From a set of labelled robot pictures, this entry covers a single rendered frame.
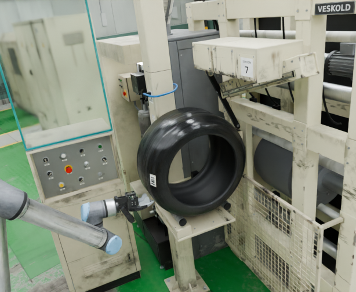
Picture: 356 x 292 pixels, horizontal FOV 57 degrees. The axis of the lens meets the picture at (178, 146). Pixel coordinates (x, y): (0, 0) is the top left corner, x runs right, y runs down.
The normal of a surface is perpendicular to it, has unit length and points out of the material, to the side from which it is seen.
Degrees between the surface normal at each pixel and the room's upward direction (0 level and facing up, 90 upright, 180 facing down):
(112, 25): 90
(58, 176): 90
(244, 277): 0
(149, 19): 90
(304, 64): 72
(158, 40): 90
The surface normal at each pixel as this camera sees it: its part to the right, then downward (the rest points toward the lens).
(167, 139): -0.20, -0.23
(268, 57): 0.40, 0.31
